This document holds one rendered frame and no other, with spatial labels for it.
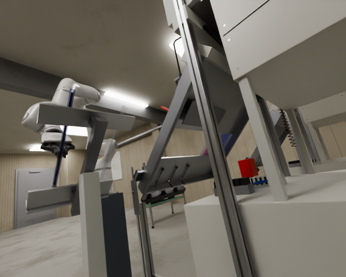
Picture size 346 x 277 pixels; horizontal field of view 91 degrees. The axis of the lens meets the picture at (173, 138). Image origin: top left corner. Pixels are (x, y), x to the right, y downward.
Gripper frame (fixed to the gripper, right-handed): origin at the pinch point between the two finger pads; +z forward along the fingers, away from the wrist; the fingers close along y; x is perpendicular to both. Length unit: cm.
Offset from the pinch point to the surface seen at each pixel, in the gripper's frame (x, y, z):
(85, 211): 14.2, 5.8, 19.1
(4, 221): 558, -9, -598
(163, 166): 5.3, 47.4, 9.8
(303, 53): -55, 43, 52
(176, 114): -25.9, 36.5, 17.6
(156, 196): 25, 49, 10
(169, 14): -66, 35, -4
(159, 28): -113, 135, -162
